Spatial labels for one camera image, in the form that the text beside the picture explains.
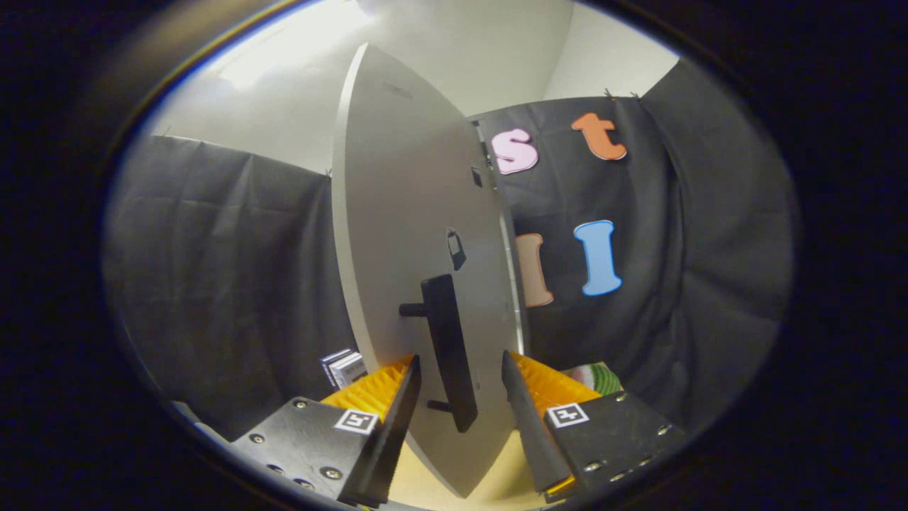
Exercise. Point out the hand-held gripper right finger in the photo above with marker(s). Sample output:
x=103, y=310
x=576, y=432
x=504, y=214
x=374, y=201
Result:
x=526, y=419

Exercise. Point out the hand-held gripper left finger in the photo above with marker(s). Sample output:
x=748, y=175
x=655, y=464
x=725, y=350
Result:
x=386, y=440

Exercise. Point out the grey shoe cabinet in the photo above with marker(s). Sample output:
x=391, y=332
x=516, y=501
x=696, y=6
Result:
x=513, y=284

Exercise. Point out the light grey shoe cabinet door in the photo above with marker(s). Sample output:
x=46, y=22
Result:
x=397, y=213

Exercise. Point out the green white striped object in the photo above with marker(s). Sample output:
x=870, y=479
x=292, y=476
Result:
x=599, y=377

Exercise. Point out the black backdrop cloth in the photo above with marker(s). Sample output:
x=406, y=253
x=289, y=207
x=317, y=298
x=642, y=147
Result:
x=227, y=284

